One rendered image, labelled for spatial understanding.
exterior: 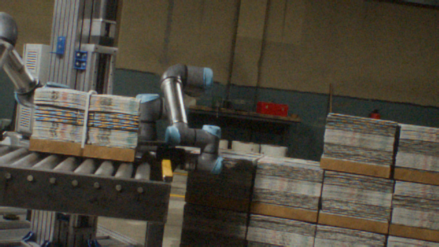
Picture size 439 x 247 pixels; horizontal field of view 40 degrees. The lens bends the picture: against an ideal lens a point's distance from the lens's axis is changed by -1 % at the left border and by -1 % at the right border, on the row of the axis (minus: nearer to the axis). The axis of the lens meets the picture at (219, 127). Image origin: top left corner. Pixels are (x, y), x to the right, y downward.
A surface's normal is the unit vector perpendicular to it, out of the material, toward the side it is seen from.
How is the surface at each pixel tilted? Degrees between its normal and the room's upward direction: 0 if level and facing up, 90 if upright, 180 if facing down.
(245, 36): 90
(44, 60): 90
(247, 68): 90
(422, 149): 90
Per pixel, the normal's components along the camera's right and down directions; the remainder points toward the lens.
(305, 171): -0.20, 0.03
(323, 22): 0.10, 0.07
